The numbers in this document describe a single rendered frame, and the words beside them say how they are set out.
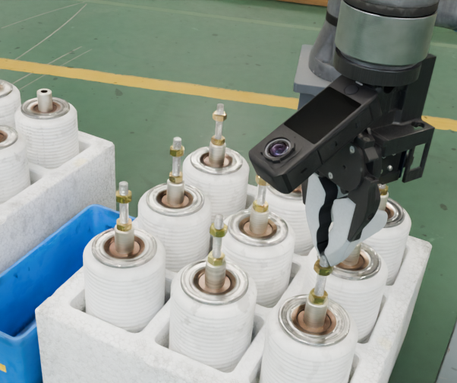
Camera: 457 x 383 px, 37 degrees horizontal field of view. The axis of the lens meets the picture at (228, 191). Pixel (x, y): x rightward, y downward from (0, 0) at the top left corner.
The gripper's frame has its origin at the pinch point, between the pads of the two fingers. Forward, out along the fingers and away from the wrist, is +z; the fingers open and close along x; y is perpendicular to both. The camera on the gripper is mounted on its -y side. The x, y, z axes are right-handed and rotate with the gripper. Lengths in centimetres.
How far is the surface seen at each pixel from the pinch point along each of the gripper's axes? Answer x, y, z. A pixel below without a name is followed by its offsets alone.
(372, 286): 1.6, 10.3, 9.8
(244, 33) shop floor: 133, 81, 35
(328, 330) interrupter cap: -2.1, 0.6, 9.0
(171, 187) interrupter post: 25.6, -2.7, 6.6
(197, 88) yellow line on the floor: 102, 47, 35
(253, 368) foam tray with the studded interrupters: 2.8, -4.6, 16.4
